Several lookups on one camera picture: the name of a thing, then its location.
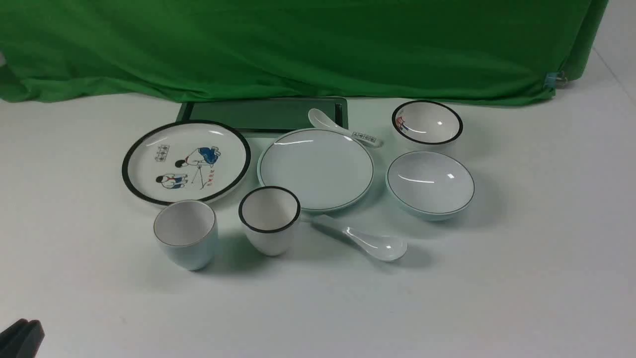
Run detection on black-rimmed illustrated plate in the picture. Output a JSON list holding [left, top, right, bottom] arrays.
[[121, 121, 251, 206]]

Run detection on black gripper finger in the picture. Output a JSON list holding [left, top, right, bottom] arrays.
[[0, 319, 45, 358]]

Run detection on dark green rectangular tray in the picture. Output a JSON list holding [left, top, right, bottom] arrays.
[[176, 97, 348, 137]]

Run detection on pale blue plain plate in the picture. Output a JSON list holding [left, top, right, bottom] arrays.
[[256, 129, 375, 212]]

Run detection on white black-rimmed cup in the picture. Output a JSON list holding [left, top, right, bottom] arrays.
[[238, 186, 301, 257]]

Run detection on plain white ceramic spoon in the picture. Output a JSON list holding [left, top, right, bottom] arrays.
[[306, 215, 407, 262]]

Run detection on metal binder clip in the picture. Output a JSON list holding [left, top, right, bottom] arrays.
[[543, 71, 569, 89]]

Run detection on pale blue cup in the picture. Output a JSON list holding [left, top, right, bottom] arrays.
[[153, 200, 220, 270]]

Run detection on white spoon with print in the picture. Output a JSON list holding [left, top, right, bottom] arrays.
[[307, 108, 384, 149]]

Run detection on pale blue large bowl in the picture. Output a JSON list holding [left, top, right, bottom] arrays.
[[385, 151, 475, 222]]

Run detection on small black-rimmed illustrated bowl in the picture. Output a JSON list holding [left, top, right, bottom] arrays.
[[391, 100, 464, 150]]

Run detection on green backdrop cloth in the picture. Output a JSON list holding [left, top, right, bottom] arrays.
[[0, 0, 607, 106]]

